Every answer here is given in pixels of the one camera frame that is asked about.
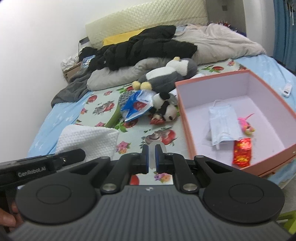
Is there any clear plastic wrapper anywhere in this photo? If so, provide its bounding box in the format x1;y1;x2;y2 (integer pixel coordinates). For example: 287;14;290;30
148;141;167;169

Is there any white textured towel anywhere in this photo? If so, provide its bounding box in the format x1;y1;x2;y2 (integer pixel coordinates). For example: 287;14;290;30
55;125;119;162

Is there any white face mask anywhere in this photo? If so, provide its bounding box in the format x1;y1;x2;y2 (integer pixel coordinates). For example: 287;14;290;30
209;100;243;150

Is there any red snack packet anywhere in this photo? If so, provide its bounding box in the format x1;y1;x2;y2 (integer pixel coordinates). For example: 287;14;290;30
232;138;252;168

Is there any pink yellow small toy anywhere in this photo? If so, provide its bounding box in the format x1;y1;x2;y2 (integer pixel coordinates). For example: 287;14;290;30
238;113;255;136

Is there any person's left hand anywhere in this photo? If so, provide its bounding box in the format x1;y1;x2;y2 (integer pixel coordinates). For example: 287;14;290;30
1;201;23;232

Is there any panda plush toy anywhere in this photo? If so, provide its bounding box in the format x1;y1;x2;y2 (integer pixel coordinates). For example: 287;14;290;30
149;92;177;125

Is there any blue tissue pack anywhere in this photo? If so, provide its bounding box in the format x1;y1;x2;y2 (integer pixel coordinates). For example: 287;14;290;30
118;90;156;122

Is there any dark grey blanket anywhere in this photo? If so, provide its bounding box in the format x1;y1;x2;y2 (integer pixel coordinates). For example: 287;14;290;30
51;68;92;108

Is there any grey penguin plush toy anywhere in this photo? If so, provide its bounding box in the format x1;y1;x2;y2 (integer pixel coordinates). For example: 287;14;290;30
132;57;198;93

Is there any wooden bedside table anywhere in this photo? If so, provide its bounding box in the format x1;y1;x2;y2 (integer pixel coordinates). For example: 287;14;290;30
63;62;81;83

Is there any pink cardboard box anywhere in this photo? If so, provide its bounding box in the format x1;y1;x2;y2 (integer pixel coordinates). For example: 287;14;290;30
176;70;295;176

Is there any black jacket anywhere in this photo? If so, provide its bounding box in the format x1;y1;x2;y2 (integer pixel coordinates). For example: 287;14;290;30
79;25;197;71

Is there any yellow pillow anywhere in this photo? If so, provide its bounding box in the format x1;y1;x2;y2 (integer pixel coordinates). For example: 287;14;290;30
103;29;144;46

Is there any beige grey duvet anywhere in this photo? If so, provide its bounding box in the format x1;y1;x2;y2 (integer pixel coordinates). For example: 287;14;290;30
87;24;266;91

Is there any cream padded headboard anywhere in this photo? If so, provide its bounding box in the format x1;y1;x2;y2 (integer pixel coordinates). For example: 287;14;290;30
85;0;208;48

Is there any white remote control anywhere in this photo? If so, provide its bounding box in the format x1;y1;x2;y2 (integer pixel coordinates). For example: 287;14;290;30
281;83;292;98

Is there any light blue bed sheet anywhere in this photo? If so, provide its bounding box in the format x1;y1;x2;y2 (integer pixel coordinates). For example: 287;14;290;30
28;54;296;186

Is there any blue curtain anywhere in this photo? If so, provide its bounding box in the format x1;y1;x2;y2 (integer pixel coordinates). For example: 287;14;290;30
273;0;296;73

